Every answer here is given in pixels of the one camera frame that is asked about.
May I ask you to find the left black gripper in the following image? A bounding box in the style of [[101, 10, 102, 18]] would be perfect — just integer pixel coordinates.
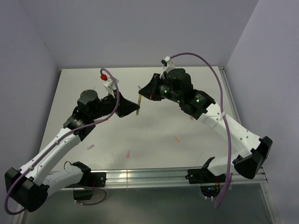
[[90, 89, 139, 120]]

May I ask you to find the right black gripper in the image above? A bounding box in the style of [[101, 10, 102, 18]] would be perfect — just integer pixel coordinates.
[[139, 74, 182, 104]]

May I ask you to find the yellow highlighter pen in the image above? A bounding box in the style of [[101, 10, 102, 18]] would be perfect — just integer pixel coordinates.
[[136, 95, 142, 116]]

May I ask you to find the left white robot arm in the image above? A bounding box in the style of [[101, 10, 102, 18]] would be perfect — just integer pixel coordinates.
[[4, 90, 140, 215]]

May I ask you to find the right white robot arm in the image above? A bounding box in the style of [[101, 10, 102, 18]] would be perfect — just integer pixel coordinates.
[[139, 69, 273, 182]]

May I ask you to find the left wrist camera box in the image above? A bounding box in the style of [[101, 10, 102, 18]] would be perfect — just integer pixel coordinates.
[[103, 78, 119, 95]]

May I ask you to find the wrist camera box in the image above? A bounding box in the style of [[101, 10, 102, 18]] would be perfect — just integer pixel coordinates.
[[160, 56, 176, 79], [103, 78, 119, 95]]

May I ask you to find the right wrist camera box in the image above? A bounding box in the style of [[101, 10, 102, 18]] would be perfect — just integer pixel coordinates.
[[160, 56, 176, 79]]

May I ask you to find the aluminium front rail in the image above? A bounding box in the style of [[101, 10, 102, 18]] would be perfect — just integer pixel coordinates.
[[14, 164, 268, 191]]

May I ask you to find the aluminium rail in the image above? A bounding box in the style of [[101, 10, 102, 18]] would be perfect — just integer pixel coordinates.
[[218, 66, 242, 123], [14, 164, 268, 191]]

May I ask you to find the aluminium right side rail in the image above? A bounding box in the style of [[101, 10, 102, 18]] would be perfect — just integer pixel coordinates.
[[218, 66, 242, 123]]

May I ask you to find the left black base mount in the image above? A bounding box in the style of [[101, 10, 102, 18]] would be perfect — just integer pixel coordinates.
[[71, 172, 107, 206]]

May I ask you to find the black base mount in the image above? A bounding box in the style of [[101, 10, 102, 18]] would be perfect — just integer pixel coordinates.
[[71, 172, 107, 206], [185, 168, 225, 198]]

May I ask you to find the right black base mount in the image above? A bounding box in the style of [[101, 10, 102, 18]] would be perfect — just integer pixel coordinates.
[[185, 168, 225, 198]]

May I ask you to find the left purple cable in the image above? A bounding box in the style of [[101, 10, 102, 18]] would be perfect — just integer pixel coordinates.
[[4, 68, 122, 215]]

